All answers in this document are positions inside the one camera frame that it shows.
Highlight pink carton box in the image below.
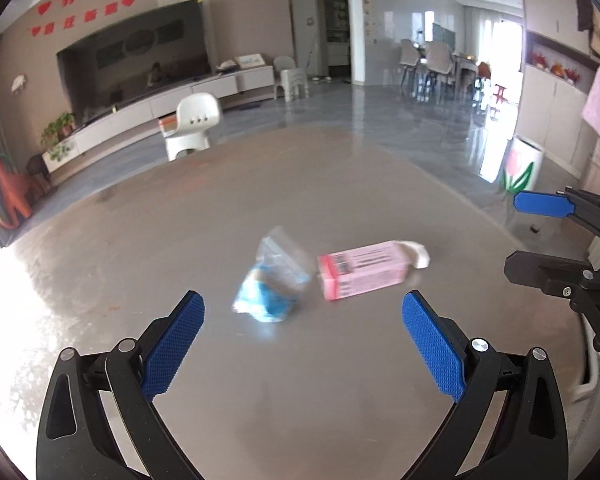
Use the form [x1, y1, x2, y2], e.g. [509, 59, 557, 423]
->
[317, 240, 430, 301]

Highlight clear zip bag blue contents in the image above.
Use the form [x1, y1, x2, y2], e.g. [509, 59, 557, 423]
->
[232, 226, 316, 323]

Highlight white tulip trash bin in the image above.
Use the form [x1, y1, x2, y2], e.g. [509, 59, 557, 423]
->
[501, 136, 544, 195]

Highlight dining table with chairs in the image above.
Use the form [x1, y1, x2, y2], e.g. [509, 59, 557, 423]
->
[399, 39, 492, 96]

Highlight orange dinosaur toy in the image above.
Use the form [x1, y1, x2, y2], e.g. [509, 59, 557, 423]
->
[0, 157, 44, 231]

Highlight small dark stool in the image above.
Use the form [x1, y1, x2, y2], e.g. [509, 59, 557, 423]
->
[26, 154, 56, 196]

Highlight green potted plant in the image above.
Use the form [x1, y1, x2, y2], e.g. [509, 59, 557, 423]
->
[41, 113, 76, 162]

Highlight white tv cabinet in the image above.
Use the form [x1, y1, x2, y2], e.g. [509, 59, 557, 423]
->
[43, 66, 274, 174]

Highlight orange box behind chair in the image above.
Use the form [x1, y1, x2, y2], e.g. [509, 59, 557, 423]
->
[158, 114, 178, 136]

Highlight stacked white stools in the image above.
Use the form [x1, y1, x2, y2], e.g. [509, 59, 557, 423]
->
[273, 55, 310, 102]

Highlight white plastic chair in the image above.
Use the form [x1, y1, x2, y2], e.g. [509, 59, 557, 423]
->
[162, 92, 222, 162]

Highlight framed picture on cabinet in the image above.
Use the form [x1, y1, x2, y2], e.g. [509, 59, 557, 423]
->
[235, 53, 266, 70]

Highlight large black television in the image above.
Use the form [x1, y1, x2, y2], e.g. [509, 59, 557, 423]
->
[56, 0, 211, 126]

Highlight white wall cabinet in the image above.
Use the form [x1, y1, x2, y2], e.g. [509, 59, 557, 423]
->
[516, 0, 598, 178]

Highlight cloud wall decoration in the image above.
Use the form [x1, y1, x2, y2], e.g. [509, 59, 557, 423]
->
[10, 75, 27, 94]

